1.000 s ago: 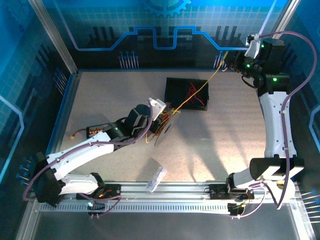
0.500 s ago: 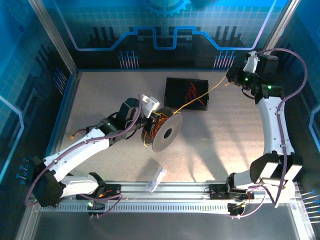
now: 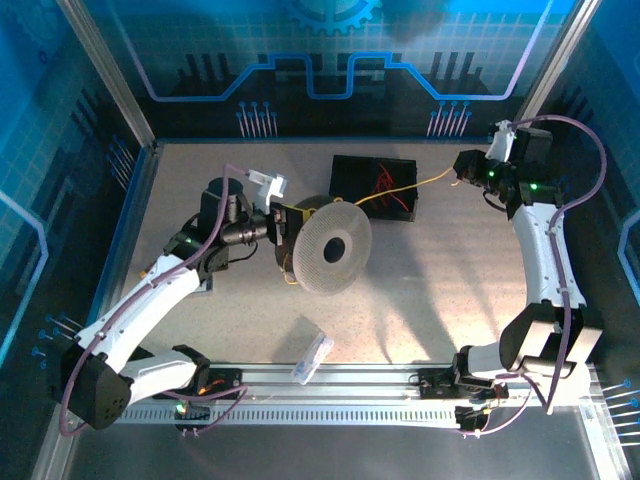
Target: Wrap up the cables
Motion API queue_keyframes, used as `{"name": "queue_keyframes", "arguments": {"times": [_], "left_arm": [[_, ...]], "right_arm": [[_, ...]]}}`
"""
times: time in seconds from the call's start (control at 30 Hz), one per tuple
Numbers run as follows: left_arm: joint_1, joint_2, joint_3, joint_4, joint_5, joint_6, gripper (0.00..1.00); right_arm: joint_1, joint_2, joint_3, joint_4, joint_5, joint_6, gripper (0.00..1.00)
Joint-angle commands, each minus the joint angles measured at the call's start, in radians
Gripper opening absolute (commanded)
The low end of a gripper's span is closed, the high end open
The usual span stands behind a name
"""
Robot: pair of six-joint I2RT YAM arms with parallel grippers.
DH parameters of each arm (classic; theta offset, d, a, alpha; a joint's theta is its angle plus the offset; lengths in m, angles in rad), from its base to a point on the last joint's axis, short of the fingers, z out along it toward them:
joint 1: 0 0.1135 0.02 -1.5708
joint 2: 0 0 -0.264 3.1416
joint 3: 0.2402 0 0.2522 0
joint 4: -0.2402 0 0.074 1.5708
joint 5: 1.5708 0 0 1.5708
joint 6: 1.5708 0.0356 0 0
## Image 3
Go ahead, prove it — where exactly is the black adapter board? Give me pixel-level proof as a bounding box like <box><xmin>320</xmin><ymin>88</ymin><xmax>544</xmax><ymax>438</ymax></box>
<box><xmin>453</xmin><ymin>402</ymin><xmax>494</xmax><ymax>435</ymax></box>
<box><xmin>172</xmin><ymin>394</ymin><xmax>211</xmax><ymax>432</ymax></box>

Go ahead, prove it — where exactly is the aluminium frame post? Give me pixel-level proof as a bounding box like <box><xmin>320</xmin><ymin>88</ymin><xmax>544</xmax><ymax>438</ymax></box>
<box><xmin>54</xmin><ymin>0</ymin><xmax>157</xmax><ymax>151</ymax></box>
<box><xmin>502</xmin><ymin>0</ymin><xmax>604</xmax><ymax>154</ymax></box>

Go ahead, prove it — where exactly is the black perforated cable spool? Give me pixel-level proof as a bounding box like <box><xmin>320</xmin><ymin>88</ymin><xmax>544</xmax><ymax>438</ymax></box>
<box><xmin>273</xmin><ymin>194</ymin><xmax>374</xmax><ymax>297</ymax></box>

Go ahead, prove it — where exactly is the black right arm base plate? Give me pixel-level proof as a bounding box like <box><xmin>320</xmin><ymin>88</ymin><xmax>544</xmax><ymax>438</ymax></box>
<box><xmin>417</xmin><ymin>367</ymin><xmax>510</xmax><ymax>401</ymax></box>

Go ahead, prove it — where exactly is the slotted grey cable duct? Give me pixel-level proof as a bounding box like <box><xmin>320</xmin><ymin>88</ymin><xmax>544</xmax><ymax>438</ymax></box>
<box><xmin>119</xmin><ymin>403</ymin><xmax>591</xmax><ymax>427</ymax></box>

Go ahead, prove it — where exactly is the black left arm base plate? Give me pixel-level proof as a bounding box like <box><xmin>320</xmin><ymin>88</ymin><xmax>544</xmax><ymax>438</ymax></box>
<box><xmin>169</xmin><ymin>367</ymin><xmax>247</xmax><ymax>401</ymax></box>

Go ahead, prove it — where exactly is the clear plastic bag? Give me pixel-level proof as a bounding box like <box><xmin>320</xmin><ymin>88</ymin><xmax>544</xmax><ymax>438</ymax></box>
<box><xmin>282</xmin><ymin>314</ymin><xmax>335</xmax><ymax>389</ymax></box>

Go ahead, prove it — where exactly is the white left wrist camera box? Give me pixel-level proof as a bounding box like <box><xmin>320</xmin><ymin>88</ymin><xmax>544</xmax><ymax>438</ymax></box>
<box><xmin>245</xmin><ymin>169</ymin><xmax>287</xmax><ymax>211</ymax></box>

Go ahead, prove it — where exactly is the aluminium mounting rail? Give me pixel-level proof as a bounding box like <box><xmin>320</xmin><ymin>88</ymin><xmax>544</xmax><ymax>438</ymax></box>
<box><xmin>129</xmin><ymin>362</ymin><xmax>601</xmax><ymax>404</ymax></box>

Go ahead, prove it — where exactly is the red cable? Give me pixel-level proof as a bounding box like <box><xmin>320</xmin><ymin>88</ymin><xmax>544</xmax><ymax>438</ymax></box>
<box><xmin>369</xmin><ymin>162</ymin><xmax>409</xmax><ymax>207</ymax></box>

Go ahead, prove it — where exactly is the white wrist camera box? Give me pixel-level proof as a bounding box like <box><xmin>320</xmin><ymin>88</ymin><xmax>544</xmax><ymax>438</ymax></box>
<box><xmin>245</xmin><ymin>169</ymin><xmax>287</xmax><ymax>211</ymax></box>
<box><xmin>487</xmin><ymin>119</ymin><xmax>517</xmax><ymax>162</ymax></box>

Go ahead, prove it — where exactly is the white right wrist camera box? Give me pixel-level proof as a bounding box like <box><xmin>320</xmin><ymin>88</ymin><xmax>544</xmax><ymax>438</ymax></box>
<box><xmin>487</xmin><ymin>119</ymin><xmax>517</xmax><ymax>162</ymax></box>

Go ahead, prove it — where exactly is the black plastic bin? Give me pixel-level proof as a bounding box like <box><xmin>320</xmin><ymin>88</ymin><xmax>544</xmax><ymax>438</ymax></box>
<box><xmin>328</xmin><ymin>153</ymin><xmax>419</xmax><ymax>224</ymax></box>

